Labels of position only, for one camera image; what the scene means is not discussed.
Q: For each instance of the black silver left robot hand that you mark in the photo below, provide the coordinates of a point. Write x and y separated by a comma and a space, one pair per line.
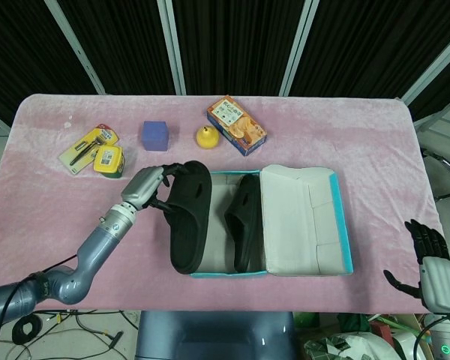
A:
140, 187

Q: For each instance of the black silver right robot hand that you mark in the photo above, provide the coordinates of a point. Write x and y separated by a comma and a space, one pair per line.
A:
440, 285

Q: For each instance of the black slipper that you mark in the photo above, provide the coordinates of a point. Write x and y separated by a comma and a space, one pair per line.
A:
189, 232
243, 232

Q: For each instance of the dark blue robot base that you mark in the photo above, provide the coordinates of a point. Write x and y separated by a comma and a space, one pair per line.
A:
213, 337

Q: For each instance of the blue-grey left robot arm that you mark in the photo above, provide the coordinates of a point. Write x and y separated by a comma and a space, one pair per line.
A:
93, 247

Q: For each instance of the orange cracker box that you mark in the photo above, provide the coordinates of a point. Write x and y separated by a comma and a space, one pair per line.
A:
236, 125

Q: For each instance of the teal cardboard shoe box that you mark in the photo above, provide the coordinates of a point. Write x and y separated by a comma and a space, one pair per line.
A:
296, 225

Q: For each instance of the yellow-lidded green container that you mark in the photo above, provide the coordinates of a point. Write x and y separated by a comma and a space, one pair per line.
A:
107, 159

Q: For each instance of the purple foam cube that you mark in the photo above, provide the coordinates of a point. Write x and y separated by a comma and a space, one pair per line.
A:
154, 135

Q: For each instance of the yellow razor blister pack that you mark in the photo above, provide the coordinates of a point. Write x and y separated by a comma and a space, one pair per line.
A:
78, 150

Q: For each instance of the yellow toy pear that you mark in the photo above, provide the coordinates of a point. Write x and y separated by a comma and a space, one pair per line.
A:
207, 138

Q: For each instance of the pink plush tablecloth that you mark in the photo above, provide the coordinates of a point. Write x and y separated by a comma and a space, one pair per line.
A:
60, 210

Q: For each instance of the white green patterned bag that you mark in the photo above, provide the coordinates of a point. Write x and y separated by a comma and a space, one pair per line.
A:
337, 347

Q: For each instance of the black curtain panel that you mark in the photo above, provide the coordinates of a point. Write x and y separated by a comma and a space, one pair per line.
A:
236, 45
371, 45
18, 48
123, 45

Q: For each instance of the metal chair frame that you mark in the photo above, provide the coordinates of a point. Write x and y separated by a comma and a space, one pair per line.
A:
444, 165

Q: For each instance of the grey partition post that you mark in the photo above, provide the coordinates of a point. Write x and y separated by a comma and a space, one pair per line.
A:
296, 52
174, 52
435, 63
78, 52

